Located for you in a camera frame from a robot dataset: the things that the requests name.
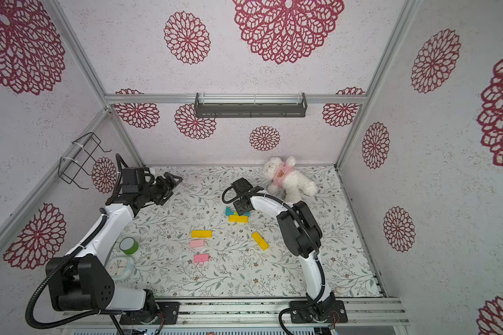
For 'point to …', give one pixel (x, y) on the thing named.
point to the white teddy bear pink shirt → (286, 181)
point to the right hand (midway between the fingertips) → (244, 202)
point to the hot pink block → (201, 257)
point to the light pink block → (196, 243)
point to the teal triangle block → (228, 211)
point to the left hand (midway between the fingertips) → (179, 184)
